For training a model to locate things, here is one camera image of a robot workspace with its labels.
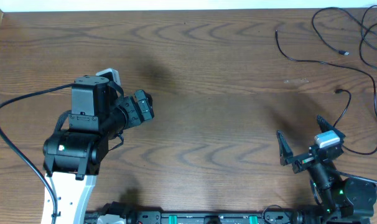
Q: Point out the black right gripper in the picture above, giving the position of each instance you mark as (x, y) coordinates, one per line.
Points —
(305, 158)

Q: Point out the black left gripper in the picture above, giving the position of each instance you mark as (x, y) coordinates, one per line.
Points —
(143, 106)

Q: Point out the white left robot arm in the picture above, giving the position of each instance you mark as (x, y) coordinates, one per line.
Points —
(100, 112)

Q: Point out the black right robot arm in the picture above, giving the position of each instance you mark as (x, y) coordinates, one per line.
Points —
(339, 198)

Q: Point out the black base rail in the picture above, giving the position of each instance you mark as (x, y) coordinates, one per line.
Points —
(120, 213)

